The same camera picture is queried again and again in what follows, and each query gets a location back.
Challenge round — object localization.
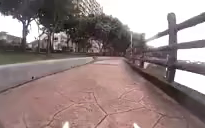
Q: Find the red paved path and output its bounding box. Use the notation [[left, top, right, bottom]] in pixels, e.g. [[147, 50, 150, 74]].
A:
[[0, 58, 205, 128]]

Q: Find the row of trees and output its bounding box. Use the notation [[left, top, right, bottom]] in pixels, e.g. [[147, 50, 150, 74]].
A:
[[0, 0, 148, 58]]

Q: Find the pole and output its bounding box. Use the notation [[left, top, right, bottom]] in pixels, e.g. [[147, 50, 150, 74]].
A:
[[129, 31, 134, 58]]

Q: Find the white building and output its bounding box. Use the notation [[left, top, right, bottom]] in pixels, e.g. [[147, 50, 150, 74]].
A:
[[39, 31, 71, 53]]

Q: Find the tall building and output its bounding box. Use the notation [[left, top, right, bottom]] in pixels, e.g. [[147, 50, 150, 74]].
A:
[[71, 0, 104, 21]]

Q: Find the robot's own part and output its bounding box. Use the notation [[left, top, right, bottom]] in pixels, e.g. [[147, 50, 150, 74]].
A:
[[132, 122, 141, 128], [61, 120, 70, 128]]

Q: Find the wooden railing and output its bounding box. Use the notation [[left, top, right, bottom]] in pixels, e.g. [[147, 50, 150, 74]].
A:
[[124, 9, 205, 84]]

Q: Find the grass verge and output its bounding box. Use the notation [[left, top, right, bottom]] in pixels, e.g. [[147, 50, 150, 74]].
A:
[[0, 51, 91, 67]]

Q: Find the dark kerb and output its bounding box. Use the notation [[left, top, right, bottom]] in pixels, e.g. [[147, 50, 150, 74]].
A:
[[124, 58, 205, 126]]

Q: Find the low house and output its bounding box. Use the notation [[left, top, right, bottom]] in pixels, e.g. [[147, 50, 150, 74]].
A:
[[0, 29, 23, 46]]

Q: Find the low concrete wall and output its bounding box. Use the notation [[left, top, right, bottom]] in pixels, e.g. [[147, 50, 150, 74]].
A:
[[0, 56, 95, 98]]

